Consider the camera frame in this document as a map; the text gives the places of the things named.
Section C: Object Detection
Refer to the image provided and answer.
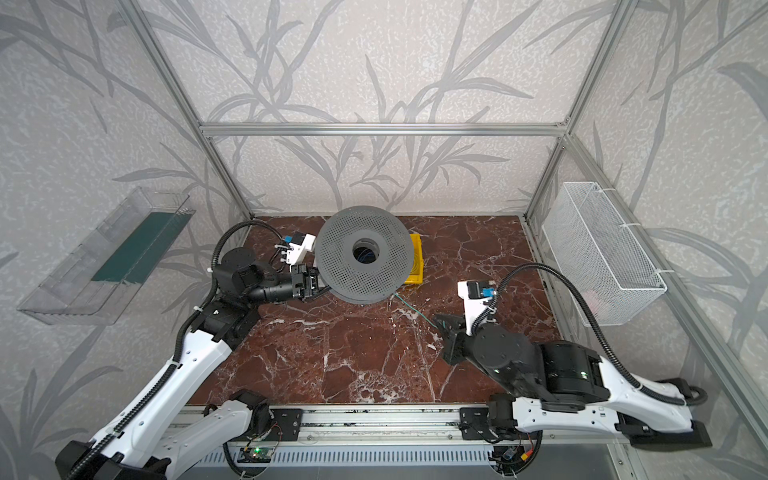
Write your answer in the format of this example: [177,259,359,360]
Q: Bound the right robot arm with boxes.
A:
[434,314,712,452]

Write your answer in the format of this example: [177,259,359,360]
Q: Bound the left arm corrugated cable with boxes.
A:
[62,220,283,480]

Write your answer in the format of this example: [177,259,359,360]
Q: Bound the yellow storage bin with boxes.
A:
[405,233,424,285]

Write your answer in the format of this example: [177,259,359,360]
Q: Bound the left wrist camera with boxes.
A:
[281,232,316,265]

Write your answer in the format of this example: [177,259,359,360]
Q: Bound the white wire basket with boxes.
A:
[542,182,667,327]

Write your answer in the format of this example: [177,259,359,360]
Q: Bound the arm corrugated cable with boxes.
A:
[470,262,709,408]
[62,220,283,480]

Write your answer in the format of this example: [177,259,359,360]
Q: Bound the grey perforated spool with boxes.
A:
[314,206,413,305]

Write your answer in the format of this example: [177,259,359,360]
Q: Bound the clear plastic wall tray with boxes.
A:
[17,187,195,326]

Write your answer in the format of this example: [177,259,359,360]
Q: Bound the pink object in basket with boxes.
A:
[582,290,607,315]

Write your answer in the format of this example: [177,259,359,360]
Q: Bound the left controller board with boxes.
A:
[236,446,277,465]

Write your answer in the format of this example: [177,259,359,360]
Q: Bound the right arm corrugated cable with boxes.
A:
[470,262,709,408]

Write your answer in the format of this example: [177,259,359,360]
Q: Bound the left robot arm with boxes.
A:
[55,242,322,479]

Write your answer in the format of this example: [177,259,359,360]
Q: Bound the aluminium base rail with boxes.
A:
[122,403,631,448]

